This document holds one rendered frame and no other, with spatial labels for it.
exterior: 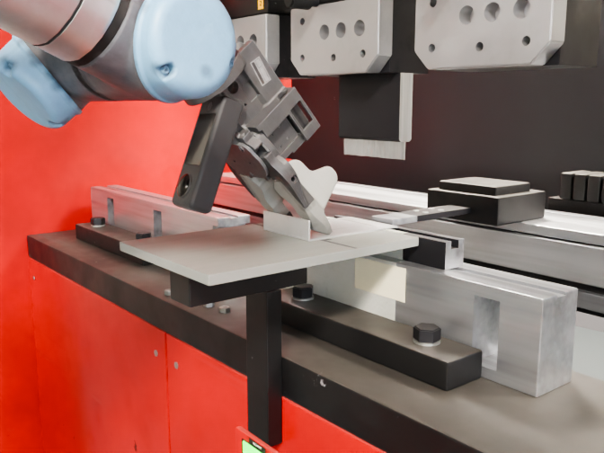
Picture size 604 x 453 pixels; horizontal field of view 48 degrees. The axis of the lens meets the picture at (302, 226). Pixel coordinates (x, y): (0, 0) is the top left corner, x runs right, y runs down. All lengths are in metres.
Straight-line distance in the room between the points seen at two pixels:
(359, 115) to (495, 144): 0.54
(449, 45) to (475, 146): 0.68
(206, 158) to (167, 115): 0.96
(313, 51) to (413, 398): 0.41
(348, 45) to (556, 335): 0.37
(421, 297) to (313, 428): 0.18
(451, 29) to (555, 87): 0.59
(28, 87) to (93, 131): 0.97
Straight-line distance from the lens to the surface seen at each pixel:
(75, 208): 1.54
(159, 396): 1.04
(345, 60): 0.78
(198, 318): 0.89
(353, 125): 0.82
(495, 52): 0.65
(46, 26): 0.45
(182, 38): 0.46
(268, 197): 0.76
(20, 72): 0.57
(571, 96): 1.24
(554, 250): 0.94
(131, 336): 1.08
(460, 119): 1.36
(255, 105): 0.70
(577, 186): 1.08
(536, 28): 0.63
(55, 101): 0.57
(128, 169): 1.57
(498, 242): 0.98
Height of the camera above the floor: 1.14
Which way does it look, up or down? 10 degrees down
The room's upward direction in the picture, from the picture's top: straight up
